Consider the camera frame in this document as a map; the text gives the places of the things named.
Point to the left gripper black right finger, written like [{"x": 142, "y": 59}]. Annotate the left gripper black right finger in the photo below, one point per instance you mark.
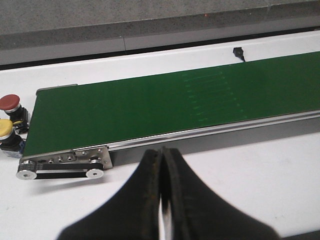
[{"x": 195, "y": 212}]

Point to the grey stone counter slab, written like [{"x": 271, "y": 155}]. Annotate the grey stone counter slab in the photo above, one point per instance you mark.
[
  {"x": 286, "y": 9},
  {"x": 20, "y": 19}
]

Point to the green conveyor belt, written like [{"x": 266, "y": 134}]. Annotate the green conveyor belt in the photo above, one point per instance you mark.
[{"x": 136, "y": 109}]

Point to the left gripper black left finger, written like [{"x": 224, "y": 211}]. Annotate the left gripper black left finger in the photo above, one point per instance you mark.
[{"x": 131, "y": 214}]

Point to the black drive belt with pulleys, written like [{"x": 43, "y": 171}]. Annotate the black drive belt with pulleys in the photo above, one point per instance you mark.
[{"x": 29, "y": 170}]

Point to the aluminium conveyor frame rail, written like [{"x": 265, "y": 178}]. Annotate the aluminium conveyor frame rail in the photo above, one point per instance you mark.
[{"x": 66, "y": 156}]

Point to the steel conveyor support bracket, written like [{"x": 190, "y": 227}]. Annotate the steel conveyor support bracket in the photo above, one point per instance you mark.
[{"x": 90, "y": 154}]

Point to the grey stone counter slab right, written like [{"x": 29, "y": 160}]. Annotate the grey stone counter slab right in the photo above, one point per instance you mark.
[{"x": 286, "y": 9}]

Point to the red push button switch edge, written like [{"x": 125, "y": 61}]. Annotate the red push button switch edge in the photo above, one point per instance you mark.
[{"x": 19, "y": 115}]

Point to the grey stone counter slab left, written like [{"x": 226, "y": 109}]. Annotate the grey stone counter slab left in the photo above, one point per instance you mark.
[{"x": 20, "y": 19}]

